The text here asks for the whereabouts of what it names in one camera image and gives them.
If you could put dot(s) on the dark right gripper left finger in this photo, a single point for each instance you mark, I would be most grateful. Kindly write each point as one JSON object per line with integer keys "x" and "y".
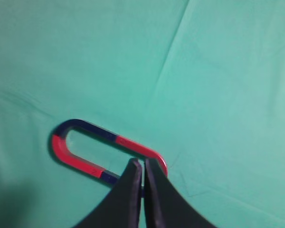
{"x": 121, "y": 206}

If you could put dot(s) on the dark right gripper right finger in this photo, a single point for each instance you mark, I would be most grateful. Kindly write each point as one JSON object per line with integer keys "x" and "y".
{"x": 164, "y": 206}

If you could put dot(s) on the red blue horseshoe magnet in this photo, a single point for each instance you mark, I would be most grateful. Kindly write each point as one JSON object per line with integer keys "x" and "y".
{"x": 60, "y": 149}
{"x": 142, "y": 148}

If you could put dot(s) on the green table cloth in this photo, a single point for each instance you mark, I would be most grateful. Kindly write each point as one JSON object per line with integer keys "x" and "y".
{"x": 200, "y": 81}

